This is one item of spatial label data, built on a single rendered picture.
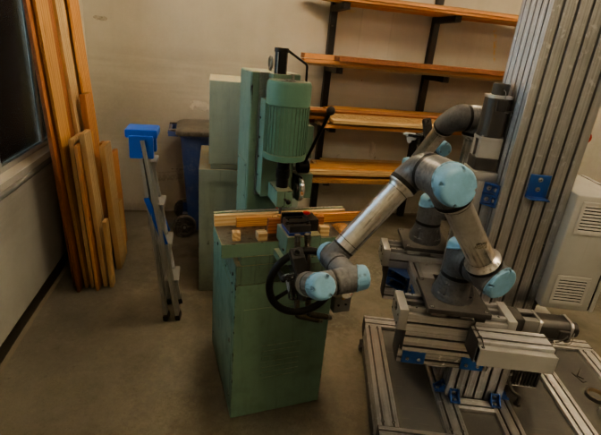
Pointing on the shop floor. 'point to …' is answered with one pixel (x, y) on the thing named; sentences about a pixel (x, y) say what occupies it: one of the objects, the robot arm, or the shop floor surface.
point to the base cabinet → (263, 345)
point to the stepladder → (143, 149)
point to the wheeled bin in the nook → (200, 132)
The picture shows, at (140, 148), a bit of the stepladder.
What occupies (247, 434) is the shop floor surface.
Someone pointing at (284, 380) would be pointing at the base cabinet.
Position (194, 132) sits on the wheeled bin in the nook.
